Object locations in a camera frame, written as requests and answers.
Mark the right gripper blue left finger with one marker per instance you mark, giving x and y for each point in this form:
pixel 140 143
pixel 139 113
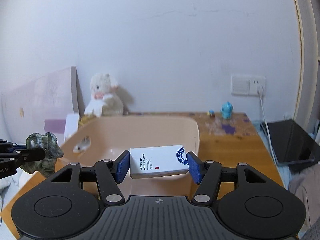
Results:
pixel 110 173

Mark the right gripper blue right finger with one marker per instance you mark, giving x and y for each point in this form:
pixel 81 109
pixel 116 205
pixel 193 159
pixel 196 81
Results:
pixel 206 174

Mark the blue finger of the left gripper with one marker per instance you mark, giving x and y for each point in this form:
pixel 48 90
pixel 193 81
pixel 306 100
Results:
pixel 24 155

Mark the white hotel supplies box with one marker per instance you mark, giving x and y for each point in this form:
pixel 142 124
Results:
pixel 149 162

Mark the white bedding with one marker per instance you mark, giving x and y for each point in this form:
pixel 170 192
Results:
pixel 9 188

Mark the beige plastic storage basket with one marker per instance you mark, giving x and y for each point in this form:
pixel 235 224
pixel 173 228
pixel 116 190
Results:
pixel 109 137

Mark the pink headboard panel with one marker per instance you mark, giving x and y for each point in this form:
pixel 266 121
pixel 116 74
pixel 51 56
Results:
pixel 40 105

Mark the white phone stand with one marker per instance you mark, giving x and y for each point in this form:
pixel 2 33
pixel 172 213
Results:
pixel 71 125

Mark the small colourful toy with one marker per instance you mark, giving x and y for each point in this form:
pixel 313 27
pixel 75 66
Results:
pixel 211 113

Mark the blue elephant figurine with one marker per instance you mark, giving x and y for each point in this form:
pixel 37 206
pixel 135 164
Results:
pixel 227 110

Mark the white plush lamb toy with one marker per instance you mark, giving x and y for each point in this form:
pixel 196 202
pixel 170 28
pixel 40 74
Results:
pixel 104 100

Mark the black laptop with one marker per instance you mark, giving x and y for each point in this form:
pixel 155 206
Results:
pixel 290 143

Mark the white wall switch socket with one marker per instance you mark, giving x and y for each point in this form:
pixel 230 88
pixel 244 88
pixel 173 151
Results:
pixel 245 85

